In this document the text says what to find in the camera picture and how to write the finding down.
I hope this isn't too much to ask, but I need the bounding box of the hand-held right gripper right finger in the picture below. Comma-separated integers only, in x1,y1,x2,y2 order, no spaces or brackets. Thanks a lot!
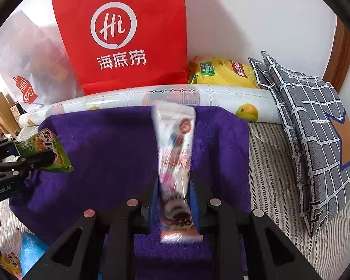
188,178,324,280

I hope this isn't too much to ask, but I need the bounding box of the yellow snack bag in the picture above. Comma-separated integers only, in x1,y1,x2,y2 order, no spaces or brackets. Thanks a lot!
0,252,23,275

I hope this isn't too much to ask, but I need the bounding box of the red paper bag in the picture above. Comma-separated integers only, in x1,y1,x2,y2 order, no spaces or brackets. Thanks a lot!
52,0,189,95

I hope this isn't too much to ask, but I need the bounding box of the yellow chips bag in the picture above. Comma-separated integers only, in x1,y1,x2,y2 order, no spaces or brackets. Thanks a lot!
188,56,262,90

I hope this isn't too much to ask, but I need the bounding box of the blue tissue pack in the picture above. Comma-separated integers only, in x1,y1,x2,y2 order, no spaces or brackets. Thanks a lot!
20,233,52,278

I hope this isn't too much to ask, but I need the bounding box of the purple towel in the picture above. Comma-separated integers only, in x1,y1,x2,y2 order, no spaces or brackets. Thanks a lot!
9,105,251,280

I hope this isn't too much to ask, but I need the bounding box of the green snack packet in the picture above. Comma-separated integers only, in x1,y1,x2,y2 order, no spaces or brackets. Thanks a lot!
13,128,74,173

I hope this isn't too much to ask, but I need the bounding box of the rolled fruit print mat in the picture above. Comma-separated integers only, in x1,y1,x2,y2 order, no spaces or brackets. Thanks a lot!
19,84,278,128

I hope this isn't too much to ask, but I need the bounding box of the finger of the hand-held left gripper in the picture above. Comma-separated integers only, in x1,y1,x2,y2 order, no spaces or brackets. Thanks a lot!
0,139,20,160
0,151,56,182

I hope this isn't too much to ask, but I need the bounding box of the white plastic bag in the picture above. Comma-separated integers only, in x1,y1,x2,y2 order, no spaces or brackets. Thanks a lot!
0,10,85,106

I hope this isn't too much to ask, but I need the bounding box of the grey plaid pillowcase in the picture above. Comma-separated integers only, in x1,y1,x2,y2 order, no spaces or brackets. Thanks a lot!
249,50,350,237

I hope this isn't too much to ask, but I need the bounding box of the patterned cardboard box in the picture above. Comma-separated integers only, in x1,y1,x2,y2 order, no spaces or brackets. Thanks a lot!
10,102,27,123

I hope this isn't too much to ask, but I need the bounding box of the white pink snack packet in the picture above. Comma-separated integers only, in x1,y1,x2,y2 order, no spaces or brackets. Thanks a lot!
152,100,203,243

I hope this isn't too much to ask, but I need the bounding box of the striped bed quilt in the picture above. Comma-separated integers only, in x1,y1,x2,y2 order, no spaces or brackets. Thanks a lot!
0,119,350,280

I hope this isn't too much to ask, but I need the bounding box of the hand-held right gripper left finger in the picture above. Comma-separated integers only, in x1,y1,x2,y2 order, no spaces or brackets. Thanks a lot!
23,178,161,280

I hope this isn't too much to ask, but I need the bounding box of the wooden door frame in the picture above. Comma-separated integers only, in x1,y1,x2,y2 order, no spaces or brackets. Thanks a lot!
321,16,350,91

